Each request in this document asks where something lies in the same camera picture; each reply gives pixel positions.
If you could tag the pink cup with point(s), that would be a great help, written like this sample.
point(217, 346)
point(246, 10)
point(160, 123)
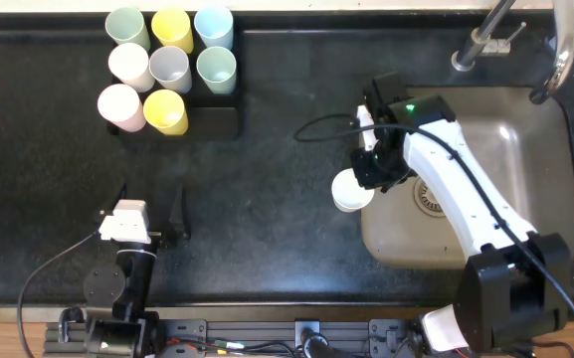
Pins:
point(119, 104)

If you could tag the white cup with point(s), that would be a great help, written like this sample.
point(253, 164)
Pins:
point(348, 196)
point(128, 64)

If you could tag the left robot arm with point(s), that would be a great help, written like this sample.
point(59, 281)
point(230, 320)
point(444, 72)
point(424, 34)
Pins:
point(134, 283)

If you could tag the black tray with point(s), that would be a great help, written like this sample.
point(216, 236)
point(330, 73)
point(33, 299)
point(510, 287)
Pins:
point(217, 122)

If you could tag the steel sink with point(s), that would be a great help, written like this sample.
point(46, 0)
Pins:
point(530, 149)

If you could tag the mounting rail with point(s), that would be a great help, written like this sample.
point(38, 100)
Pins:
point(256, 330)

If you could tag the steel tap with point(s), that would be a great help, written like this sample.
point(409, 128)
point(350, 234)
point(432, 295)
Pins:
point(465, 57)

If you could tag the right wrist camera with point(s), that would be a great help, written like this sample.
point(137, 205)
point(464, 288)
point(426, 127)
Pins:
point(366, 124)

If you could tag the blue cup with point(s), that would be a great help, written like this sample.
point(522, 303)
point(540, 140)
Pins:
point(213, 25)

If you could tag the grey cup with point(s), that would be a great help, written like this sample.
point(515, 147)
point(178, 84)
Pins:
point(168, 67)

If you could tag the green cup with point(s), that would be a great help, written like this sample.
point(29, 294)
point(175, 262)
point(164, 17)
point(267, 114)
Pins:
point(216, 67)
point(125, 25)

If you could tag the yellow cup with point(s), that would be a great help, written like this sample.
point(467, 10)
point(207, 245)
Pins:
point(171, 27)
point(163, 109)

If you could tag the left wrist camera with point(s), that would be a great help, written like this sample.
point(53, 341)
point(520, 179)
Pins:
point(126, 221)

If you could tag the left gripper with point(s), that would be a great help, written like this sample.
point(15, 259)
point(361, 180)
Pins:
point(167, 238)

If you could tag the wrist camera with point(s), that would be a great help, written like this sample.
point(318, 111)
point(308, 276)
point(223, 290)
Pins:
point(366, 124)
point(126, 221)

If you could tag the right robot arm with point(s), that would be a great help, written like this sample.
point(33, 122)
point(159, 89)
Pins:
point(440, 174)

